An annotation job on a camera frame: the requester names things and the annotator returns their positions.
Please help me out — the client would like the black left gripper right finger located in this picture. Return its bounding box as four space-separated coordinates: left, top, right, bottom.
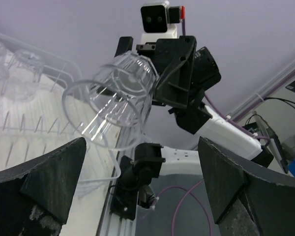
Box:
198 138 295 236

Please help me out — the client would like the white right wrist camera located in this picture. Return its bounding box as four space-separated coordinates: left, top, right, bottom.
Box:
140 0 186 44

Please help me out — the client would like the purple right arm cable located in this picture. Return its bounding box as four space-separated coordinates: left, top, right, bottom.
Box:
137 19 272 236

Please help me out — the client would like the white wire dish rack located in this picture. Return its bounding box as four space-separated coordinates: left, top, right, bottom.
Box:
0 29 122 200

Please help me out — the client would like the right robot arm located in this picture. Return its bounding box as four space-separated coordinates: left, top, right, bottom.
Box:
116 36 272 192

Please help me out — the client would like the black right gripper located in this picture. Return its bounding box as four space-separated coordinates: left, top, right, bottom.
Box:
115 35 221 134

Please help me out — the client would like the black background cable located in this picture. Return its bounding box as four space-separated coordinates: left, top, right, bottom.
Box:
263 97 295 110

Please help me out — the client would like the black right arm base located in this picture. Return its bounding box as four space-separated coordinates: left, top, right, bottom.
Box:
110 156 155 220

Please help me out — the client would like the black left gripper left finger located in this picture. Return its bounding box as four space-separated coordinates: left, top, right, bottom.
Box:
0 137 87 236

